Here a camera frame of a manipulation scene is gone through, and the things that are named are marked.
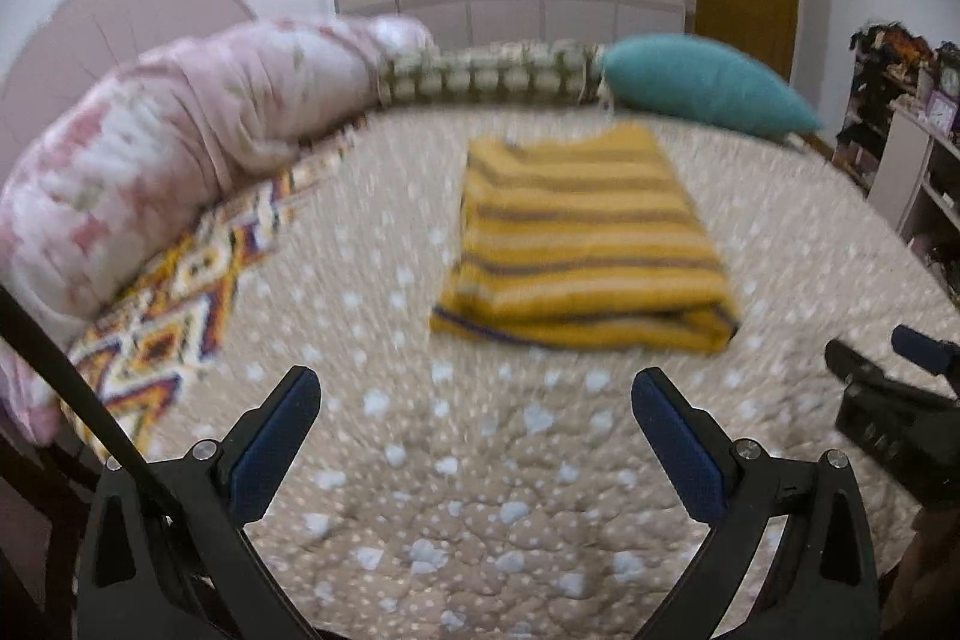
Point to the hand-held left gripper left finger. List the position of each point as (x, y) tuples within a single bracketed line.
[(274, 445)]

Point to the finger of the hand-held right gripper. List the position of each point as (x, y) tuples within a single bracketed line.
[(859, 366), (924, 347)]

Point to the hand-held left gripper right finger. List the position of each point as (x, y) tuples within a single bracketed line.
[(679, 452)]

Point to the yellow striped knit sweater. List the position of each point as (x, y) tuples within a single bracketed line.
[(585, 235)]

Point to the person's right forearm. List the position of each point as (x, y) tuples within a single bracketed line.
[(926, 572)]

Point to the geometric patterned blanket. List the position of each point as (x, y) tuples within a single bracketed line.
[(172, 325)]

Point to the cluttered shelf unit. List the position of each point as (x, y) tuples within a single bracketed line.
[(900, 160)]

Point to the beige dotted bedspread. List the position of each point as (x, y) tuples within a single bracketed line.
[(487, 460)]

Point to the purple table clock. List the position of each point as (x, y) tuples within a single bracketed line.
[(943, 111)]

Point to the pink floral comforter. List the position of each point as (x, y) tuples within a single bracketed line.
[(150, 160)]

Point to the teal pillow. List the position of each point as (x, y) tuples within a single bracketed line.
[(697, 81)]

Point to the green spotted bolster pillow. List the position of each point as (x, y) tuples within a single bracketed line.
[(487, 74)]

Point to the pink padded headboard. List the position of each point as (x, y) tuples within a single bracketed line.
[(90, 25)]

